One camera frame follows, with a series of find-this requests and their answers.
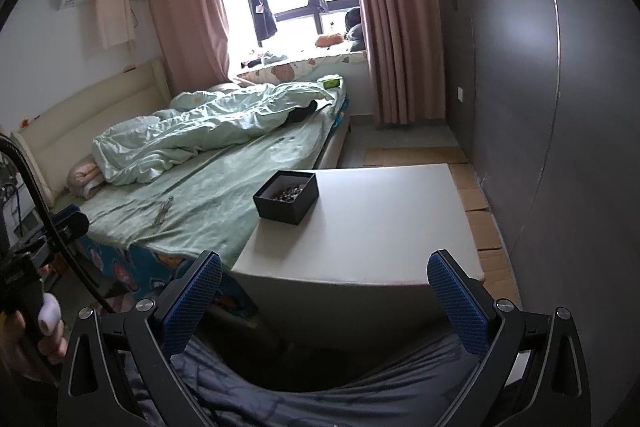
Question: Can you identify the orange plush toy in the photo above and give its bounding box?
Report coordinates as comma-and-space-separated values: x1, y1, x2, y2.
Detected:
314, 34, 344, 48

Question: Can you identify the light green duvet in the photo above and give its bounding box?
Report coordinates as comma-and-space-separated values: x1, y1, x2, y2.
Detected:
91, 81, 346, 185

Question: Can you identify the cream headboard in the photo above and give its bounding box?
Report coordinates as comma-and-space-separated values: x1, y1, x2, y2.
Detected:
11, 57, 171, 208

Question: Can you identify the dark grey wardrobe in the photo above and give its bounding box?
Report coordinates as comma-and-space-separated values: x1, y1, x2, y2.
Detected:
439, 0, 639, 426

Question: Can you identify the person left hand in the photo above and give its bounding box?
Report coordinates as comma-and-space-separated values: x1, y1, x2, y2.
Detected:
1, 311, 67, 381

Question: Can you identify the left pink curtain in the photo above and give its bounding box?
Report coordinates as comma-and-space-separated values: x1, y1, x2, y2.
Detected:
148, 0, 230, 93

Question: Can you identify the green box on bed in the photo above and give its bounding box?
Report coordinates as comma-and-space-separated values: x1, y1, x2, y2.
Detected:
318, 75, 343, 90

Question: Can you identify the patterned window seat cushion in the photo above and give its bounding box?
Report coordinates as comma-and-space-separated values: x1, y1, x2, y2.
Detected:
236, 51, 368, 83

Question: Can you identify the black object on bed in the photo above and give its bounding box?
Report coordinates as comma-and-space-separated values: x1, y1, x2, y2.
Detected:
284, 100, 318, 126

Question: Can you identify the green bed sheet mattress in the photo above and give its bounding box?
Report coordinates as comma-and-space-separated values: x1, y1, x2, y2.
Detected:
54, 88, 347, 270

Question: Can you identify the pink curtain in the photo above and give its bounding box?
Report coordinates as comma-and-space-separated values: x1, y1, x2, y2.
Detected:
148, 0, 230, 93
360, 0, 446, 124

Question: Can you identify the black jewelry box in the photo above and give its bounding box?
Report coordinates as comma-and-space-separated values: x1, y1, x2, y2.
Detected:
253, 170, 319, 225

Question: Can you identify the beige hanging towel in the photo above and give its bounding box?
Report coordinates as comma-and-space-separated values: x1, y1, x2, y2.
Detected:
94, 0, 136, 50

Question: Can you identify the dark blue trousers lap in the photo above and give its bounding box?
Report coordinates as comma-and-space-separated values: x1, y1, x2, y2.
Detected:
121, 330, 484, 427

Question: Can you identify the pink pillow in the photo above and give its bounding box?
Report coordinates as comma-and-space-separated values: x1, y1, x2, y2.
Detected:
66, 155, 105, 200

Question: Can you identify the dark pillow on sill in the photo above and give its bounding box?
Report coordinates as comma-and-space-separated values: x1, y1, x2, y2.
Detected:
345, 6, 366, 52

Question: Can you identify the white table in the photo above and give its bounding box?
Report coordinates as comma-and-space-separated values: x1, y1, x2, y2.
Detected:
232, 164, 484, 346

